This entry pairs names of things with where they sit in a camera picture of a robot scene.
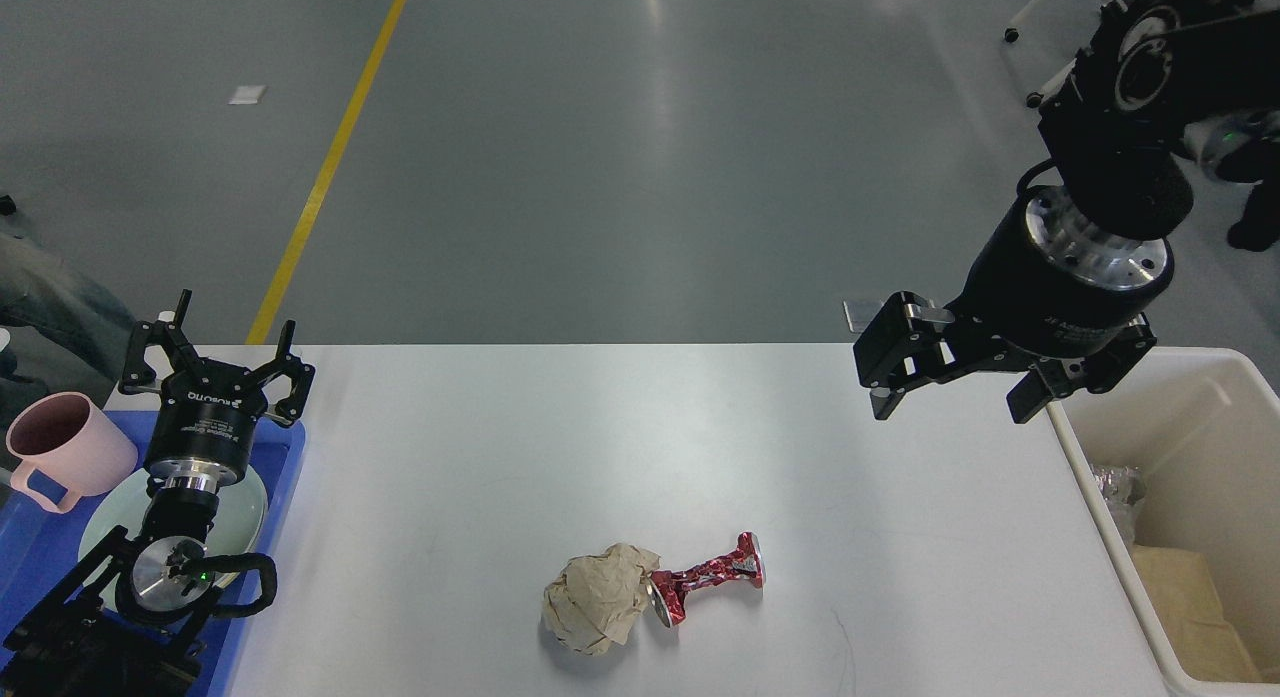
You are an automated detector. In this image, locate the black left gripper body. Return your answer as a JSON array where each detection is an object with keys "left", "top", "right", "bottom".
[{"left": 143, "top": 373, "right": 268, "bottom": 495}]

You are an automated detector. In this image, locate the crushed red can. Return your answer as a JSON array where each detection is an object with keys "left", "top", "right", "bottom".
[{"left": 646, "top": 529, "right": 767, "bottom": 629}]

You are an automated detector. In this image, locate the brown paper ball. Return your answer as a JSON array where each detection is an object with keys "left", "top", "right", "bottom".
[{"left": 541, "top": 544, "right": 660, "bottom": 656}]

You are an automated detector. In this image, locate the light green plate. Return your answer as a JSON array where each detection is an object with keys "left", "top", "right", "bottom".
[{"left": 77, "top": 469, "right": 268, "bottom": 613}]

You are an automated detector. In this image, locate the pink mug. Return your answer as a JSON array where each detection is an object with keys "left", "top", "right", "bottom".
[{"left": 5, "top": 393, "right": 138, "bottom": 514}]

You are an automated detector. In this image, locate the white rolling chair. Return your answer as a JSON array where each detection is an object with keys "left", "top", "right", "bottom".
[{"left": 1000, "top": 0, "right": 1108, "bottom": 110}]

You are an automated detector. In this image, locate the person in jeans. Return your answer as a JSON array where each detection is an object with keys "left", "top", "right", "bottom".
[{"left": 0, "top": 193, "right": 141, "bottom": 408}]

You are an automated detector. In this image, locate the aluminium foil tray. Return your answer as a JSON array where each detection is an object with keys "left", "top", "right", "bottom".
[{"left": 1091, "top": 464, "right": 1147, "bottom": 550}]

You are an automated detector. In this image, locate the left floor socket plate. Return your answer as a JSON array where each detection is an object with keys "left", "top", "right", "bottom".
[{"left": 844, "top": 299, "right": 884, "bottom": 334}]

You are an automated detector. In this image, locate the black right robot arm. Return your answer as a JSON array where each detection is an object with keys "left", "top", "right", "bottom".
[{"left": 852, "top": 0, "right": 1277, "bottom": 425}]

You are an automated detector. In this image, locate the blue plastic tray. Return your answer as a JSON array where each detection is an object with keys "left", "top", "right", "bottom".
[{"left": 1, "top": 422, "right": 306, "bottom": 696}]

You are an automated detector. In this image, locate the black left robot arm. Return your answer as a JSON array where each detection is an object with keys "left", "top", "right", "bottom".
[{"left": 3, "top": 292, "right": 315, "bottom": 696}]

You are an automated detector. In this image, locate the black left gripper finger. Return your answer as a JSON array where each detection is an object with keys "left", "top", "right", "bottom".
[
  {"left": 118, "top": 290, "right": 201, "bottom": 398},
  {"left": 246, "top": 320, "right": 315, "bottom": 428}
]

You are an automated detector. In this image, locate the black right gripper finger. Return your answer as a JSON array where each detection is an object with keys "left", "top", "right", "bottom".
[
  {"left": 852, "top": 292, "right": 1011, "bottom": 422},
  {"left": 1006, "top": 313, "right": 1157, "bottom": 425}
]

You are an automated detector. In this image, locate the white plastic bin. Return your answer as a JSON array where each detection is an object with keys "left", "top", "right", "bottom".
[{"left": 1046, "top": 347, "right": 1279, "bottom": 696}]

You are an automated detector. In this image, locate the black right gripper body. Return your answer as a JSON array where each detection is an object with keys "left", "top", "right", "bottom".
[{"left": 946, "top": 185, "right": 1175, "bottom": 358}]

